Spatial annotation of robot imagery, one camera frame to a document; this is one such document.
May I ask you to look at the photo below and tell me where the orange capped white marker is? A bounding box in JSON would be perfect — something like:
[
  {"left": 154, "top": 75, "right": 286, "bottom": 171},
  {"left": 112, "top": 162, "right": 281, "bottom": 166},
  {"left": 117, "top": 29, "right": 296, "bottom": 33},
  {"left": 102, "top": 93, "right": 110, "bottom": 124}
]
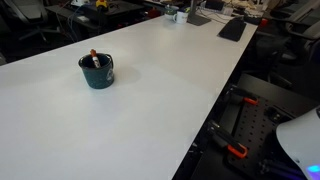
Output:
[{"left": 90, "top": 49, "right": 101, "bottom": 68}]

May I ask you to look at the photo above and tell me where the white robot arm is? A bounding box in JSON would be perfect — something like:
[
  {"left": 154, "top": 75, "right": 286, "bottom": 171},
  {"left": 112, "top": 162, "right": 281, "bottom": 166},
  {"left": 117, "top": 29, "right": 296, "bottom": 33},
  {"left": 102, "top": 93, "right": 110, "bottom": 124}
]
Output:
[{"left": 276, "top": 107, "right": 320, "bottom": 180}]

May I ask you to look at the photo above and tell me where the dark green enamel mug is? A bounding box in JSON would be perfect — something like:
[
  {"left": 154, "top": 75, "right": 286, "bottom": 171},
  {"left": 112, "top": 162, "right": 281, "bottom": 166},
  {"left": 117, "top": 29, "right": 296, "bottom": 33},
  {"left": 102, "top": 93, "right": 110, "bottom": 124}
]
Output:
[{"left": 78, "top": 53, "right": 114, "bottom": 89}]

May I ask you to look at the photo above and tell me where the white coffee mug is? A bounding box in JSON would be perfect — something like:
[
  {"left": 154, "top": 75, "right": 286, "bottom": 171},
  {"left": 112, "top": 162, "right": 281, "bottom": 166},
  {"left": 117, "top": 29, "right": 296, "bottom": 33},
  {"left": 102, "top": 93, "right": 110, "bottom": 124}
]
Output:
[{"left": 173, "top": 11, "right": 188, "bottom": 24}]

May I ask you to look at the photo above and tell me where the upper orange black clamp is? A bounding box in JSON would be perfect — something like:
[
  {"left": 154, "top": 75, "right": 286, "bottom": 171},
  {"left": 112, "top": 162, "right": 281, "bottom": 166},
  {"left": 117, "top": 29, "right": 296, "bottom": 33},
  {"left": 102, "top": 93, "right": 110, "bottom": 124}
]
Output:
[{"left": 228, "top": 87, "right": 258, "bottom": 105}]

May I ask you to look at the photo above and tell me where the orange black clamp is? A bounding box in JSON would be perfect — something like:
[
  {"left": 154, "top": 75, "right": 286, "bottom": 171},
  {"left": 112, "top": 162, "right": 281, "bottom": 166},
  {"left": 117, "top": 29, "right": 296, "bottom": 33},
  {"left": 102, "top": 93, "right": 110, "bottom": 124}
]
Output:
[
  {"left": 228, "top": 87, "right": 258, "bottom": 105},
  {"left": 208, "top": 121, "right": 248, "bottom": 159}
]

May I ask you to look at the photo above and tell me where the lower orange black clamp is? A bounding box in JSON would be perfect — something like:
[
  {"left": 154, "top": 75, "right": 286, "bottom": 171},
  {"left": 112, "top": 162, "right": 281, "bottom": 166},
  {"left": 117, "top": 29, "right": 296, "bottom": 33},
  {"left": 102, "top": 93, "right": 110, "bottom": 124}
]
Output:
[{"left": 208, "top": 121, "right": 248, "bottom": 159}]

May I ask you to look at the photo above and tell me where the grey monitor stand base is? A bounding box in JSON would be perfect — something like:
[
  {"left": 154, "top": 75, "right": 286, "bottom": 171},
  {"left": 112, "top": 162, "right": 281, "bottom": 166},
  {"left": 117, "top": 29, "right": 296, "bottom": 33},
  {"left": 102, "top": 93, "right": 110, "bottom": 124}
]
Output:
[{"left": 187, "top": 0, "right": 210, "bottom": 26}]

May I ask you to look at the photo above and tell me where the black keyboard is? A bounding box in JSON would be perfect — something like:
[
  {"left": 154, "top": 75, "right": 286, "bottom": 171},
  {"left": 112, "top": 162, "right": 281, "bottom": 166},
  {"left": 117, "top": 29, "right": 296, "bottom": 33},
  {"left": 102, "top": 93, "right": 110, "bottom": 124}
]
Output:
[{"left": 218, "top": 18, "right": 247, "bottom": 42}]

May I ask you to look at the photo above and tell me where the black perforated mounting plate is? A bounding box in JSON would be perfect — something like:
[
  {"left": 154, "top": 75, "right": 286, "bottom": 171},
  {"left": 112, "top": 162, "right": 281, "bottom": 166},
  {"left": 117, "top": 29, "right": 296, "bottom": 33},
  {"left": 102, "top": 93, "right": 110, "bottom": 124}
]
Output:
[{"left": 226, "top": 97, "right": 302, "bottom": 180}]

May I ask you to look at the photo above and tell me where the yellow black tool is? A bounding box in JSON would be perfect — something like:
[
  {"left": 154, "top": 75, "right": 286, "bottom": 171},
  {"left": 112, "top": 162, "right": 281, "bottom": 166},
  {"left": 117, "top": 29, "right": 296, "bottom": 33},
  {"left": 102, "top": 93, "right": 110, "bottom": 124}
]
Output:
[{"left": 95, "top": 0, "right": 108, "bottom": 9}]

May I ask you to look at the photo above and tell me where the dark side desk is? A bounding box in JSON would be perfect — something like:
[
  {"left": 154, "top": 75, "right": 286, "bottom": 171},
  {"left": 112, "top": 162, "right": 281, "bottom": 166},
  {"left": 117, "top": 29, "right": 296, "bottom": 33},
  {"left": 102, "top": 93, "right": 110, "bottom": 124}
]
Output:
[{"left": 46, "top": 0, "right": 144, "bottom": 39}]

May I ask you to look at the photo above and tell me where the grey office chair right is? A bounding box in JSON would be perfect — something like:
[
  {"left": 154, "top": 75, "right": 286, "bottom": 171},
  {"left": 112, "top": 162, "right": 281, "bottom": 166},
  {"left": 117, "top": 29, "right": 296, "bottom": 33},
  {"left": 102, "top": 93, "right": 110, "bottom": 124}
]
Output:
[{"left": 257, "top": 0, "right": 320, "bottom": 87}]

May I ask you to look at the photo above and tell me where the black office chair left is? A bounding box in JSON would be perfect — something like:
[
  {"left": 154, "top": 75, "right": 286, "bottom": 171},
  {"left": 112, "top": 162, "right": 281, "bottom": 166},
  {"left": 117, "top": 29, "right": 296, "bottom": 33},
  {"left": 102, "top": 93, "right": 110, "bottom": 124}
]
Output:
[{"left": 1, "top": 0, "right": 61, "bottom": 42}]

